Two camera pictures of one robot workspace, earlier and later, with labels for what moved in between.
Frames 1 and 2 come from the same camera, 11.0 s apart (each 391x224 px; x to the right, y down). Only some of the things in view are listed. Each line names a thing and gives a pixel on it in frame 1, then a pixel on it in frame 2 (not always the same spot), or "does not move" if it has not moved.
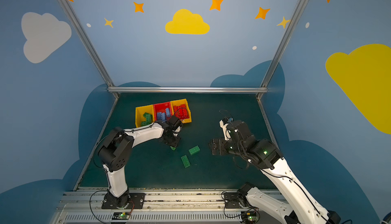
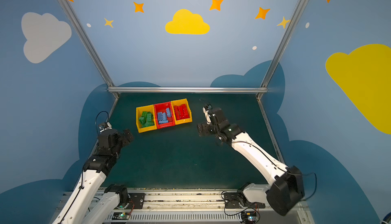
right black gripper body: [218, 146] to [206, 128]
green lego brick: [194, 150] to [149, 116]
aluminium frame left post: [85, 36] does not move
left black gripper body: [170, 139] to [124, 137]
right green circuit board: [251, 217] does not move
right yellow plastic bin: [178, 102] does not move
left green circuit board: [121, 216] does not move
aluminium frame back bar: [187, 89] does not move
